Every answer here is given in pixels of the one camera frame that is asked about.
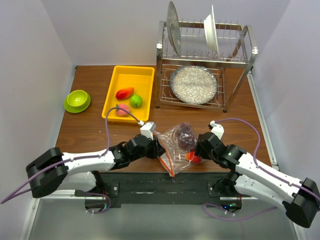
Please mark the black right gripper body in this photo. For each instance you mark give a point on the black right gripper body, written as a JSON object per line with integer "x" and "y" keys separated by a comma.
{"x": 200, "y": 151}

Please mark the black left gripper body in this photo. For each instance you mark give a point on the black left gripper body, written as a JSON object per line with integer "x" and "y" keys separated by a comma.
{"x": 150, "y": 151}

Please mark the clear zip top bag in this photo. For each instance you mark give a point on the clear zip top bag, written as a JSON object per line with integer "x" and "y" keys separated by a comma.
{"x": 173, "y": 160}

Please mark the pink fake meat pack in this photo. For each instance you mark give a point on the pink fake meat pack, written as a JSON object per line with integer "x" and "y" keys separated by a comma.
{"x": 122, "y": 110}

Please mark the green fake fruit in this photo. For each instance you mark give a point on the green fake fruit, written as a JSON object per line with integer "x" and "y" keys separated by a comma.
{"x": 136, "y": 101}

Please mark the orange red fake mango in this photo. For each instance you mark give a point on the orange red fake mango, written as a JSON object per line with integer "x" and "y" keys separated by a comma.
{"x": 124, "y": 93}

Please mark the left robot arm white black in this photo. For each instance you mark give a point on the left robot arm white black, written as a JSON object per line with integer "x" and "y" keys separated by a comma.
{"x": 48, "y": 172}

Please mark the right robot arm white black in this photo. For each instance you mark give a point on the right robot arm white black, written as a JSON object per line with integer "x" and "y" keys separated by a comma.
{"x": 299, "y": 199}

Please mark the red fake apple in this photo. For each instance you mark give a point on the red fake apple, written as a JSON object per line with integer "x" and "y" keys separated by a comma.
{"x": 192, "y": 158}

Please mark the purple fake grapes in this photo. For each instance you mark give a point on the purple fake grapes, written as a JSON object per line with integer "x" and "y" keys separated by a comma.
{"x": 185, "y": 137}

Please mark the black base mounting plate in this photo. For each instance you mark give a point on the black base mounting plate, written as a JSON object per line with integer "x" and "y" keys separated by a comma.
{"x": 186, "y": 188}

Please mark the speckled blue rim plate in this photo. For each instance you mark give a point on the speckled blue rim plate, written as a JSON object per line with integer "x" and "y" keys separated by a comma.
{"x": 195, "y": 85}

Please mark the yellow plastic tray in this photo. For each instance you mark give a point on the yellow plastic tray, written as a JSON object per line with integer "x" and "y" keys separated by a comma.
{"x": 141, "y": 78}

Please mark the steel dish rack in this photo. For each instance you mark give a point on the steel dish rack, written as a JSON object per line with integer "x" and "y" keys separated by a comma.
{"x": 238, "y": 53}

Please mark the green plastic bowl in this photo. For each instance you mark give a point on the green plastic bowl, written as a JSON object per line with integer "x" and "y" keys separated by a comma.
{"x": 77, "y": 101}

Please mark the white plate upright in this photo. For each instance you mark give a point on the white plate upright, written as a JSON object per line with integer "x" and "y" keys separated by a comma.
{"x": 211, "y": 32}

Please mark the grey metal plate upright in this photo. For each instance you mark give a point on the grey metal plate upright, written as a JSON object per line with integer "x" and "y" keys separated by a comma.
{"x": 173, "y": 28}

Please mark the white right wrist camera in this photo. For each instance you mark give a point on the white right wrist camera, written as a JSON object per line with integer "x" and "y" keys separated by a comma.
{"x": 216, "y": 129}

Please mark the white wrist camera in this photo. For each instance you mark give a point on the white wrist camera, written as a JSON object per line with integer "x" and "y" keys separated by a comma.
{"x": 148, "y": 129}
{"x": 216, "y": 129}

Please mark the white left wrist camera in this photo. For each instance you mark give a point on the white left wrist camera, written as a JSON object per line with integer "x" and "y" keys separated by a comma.
{"x": 148, "y": 129}

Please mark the aluminium frame rail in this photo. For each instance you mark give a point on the aluminium frame rail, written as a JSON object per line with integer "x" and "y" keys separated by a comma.
{"x": 154, "y": 206}

